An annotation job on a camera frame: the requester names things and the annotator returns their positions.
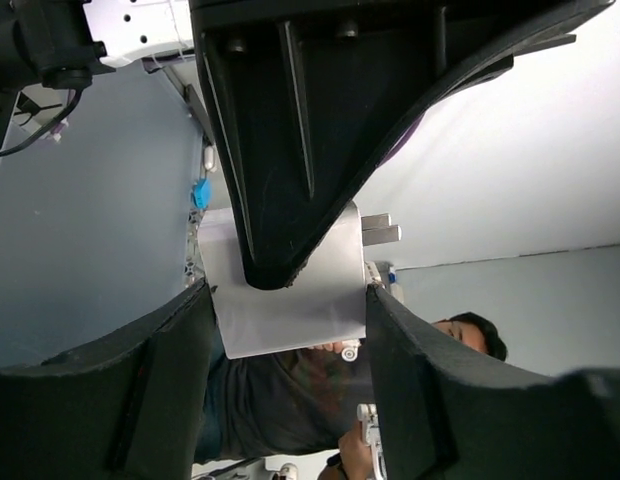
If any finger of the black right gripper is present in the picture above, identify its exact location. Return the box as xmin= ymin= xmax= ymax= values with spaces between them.
xmin=189 ymin=1 xmax=607 ymax=290

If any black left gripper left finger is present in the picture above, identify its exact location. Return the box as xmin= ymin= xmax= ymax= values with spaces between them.
xmin=0 ymin=281 xmax=213 ymax=479

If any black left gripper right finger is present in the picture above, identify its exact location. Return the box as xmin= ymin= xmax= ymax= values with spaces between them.
xmin=366 ymin=286 xmax=620 ymax=479

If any white charger plug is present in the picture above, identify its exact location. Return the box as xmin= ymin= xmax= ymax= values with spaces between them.
xmin=197 ymin=203 xmax=402 ymax=362

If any blue charger plug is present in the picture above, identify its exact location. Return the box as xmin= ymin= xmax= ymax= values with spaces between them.
xmin=191 ymin=178 xmax=211 ymax=210

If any person in grey shirt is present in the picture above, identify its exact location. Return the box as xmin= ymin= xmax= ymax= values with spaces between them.
xmin=194 ymin=312 xmax=509 ymax=480

